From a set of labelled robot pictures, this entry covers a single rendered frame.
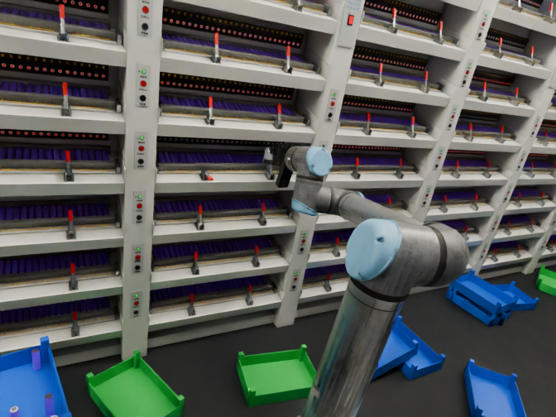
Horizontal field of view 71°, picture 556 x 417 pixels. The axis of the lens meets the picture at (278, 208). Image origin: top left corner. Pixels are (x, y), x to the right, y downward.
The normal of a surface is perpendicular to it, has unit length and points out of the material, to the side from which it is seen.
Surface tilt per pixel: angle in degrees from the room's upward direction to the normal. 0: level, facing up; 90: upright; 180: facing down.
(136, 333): 90
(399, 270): 93
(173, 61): 105
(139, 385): 0
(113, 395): 0
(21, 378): 0
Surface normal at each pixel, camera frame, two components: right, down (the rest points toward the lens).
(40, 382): 0.16, -0.91
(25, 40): 0.40, 0.63
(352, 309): -0.77, 0.06
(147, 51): 0.45, 0.40
